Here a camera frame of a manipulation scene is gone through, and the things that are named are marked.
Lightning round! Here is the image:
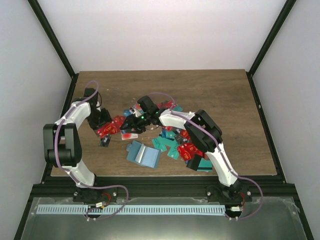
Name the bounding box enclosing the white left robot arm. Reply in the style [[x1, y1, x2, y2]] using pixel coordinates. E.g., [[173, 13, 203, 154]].
[[43, 94, 112, 202]]

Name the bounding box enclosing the blue leather card holder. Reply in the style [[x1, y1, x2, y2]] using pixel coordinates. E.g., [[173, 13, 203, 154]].
[[126, 140, 161, 169]]

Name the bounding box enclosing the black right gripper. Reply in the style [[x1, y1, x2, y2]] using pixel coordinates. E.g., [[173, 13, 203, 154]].
[[120, 113, 151, 135]]

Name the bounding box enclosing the white red circle card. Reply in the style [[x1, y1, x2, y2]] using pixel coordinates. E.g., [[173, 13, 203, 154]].
[[121, 132, 139, 141]]

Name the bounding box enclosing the teal card with stripe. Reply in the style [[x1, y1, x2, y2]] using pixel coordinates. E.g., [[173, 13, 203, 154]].
[[197, 158, 213, 172]]

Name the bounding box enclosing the red VIP card centre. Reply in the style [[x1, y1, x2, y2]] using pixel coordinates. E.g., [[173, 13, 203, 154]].
[[96, 122, 120, 138]]

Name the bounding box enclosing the black aluminium frame rail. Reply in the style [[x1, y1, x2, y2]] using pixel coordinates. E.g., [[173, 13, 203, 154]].
[[31, 176, 297, 203]]

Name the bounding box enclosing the light blue slotted rail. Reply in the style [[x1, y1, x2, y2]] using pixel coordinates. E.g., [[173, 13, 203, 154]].
[[36, 204, 226, 216]]

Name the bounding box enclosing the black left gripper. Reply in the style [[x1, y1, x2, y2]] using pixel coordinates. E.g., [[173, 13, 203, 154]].
[[87, 108, 112, 131]]

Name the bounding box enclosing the large teal VIP card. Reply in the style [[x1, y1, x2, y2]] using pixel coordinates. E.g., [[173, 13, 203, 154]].
[[152, 136, 176, 153]]

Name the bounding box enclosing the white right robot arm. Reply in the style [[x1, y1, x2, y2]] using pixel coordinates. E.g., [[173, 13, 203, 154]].
[[120, 95, 242, 202]]

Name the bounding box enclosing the small black card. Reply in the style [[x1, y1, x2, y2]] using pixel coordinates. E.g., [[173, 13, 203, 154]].
[[98, 135, 111, 148]]

